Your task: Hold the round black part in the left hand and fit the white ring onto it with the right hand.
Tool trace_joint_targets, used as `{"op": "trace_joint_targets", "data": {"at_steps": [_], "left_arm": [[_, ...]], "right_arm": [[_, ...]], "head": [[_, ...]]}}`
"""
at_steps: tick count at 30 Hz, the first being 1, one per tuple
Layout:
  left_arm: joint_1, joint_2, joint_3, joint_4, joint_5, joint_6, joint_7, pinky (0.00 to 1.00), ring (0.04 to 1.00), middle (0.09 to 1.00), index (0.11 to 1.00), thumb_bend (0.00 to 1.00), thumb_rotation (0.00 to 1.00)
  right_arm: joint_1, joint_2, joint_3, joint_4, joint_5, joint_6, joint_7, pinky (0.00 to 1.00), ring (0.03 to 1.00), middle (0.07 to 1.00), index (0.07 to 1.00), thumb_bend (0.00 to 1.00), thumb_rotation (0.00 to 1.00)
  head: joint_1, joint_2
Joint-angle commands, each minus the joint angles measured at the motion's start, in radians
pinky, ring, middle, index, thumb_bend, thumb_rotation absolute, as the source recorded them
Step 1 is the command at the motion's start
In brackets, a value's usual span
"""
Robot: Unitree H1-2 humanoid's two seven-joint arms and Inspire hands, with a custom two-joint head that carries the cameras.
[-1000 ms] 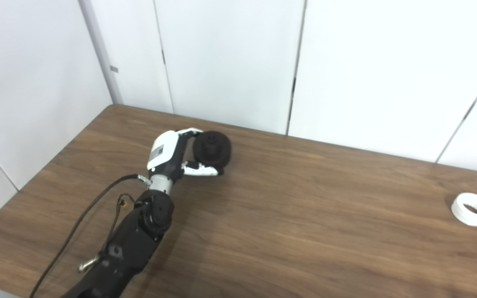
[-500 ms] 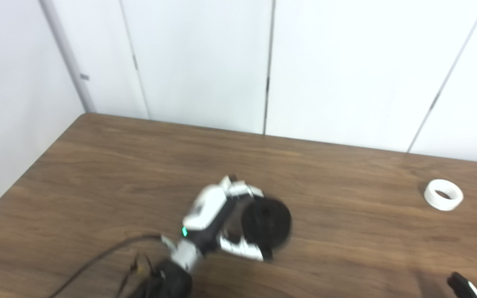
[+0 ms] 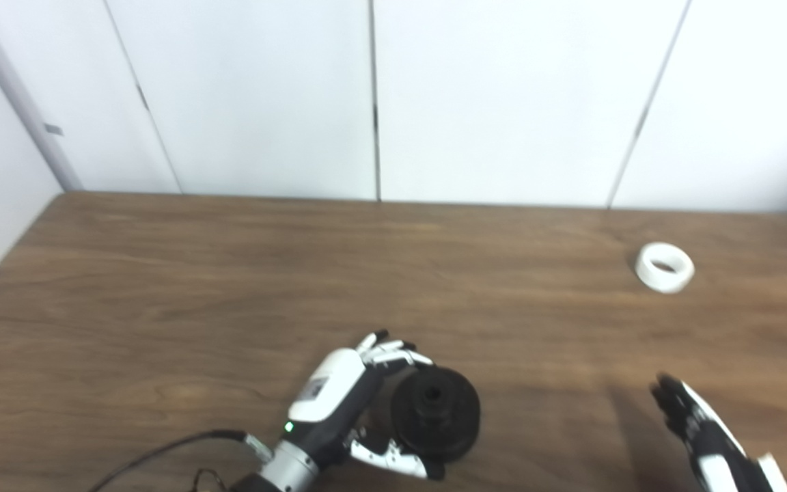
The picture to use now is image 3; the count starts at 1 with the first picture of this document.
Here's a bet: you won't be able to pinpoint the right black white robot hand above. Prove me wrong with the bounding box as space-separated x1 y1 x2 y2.
650 373 787 492

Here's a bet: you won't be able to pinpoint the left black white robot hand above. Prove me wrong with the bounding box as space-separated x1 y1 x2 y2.
288 330 445 480

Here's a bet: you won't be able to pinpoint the round black plastic part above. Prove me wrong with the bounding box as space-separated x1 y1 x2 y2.
390 367 482 462

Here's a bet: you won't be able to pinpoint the white plastic ring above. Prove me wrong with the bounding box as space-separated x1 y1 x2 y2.
635 242 695 295

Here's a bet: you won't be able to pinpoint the thin left wrist wires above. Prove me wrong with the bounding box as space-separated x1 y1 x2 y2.
192 468 227 492

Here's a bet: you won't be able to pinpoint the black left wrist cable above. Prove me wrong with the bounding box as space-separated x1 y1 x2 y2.
89 429 271 492

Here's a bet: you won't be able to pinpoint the grey wall corner post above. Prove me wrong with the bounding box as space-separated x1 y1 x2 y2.
0 14 83 192

